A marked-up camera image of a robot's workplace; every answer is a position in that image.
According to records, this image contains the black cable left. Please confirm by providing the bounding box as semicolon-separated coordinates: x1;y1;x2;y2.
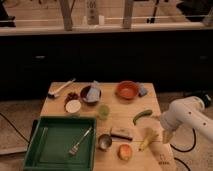
0;112;31;145

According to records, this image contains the green plastic cup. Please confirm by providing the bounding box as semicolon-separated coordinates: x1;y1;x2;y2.
98;105;110;120

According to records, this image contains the yellow corn cob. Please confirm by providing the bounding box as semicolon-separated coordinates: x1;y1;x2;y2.
139;128;158;151

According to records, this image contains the white round lid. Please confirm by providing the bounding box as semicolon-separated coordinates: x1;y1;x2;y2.
65;100;81;114

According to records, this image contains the small metal cup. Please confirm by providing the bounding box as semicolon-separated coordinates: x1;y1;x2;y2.
98;134;112;151

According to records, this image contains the dark red berry cluster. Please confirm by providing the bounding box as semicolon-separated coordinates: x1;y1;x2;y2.
65;92;79;103

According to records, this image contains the black cable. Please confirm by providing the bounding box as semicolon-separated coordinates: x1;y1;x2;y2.
170;128;198;171
0;112;31;145

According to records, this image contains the blue grey sponge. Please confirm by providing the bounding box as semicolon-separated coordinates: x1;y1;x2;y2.
138;83;148;97

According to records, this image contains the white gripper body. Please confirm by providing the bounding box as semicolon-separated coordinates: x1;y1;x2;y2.
160;113;179;133

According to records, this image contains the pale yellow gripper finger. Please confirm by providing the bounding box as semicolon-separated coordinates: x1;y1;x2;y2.
162;130;173;144

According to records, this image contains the orange bowl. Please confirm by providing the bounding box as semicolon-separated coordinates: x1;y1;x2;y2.
115;80;139;100

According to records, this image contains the white handled dish brush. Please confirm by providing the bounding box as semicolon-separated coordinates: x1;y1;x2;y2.
47;78;75;99

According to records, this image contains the green plastic tray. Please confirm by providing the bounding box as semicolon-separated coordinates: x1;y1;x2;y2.
23;116;96;171

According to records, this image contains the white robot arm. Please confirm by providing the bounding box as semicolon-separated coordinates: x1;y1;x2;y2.
160;96;213;142

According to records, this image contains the orange yellow fruit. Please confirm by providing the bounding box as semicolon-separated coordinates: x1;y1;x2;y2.
118;144;132;161

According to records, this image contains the silver fork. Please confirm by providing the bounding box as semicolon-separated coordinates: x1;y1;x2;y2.
69;127;93;156

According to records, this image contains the blue grey cloth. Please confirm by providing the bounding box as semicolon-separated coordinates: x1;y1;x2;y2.
84;81;100;103

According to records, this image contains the dark maroon bowl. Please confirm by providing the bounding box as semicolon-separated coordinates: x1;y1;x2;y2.
80;85;100;105

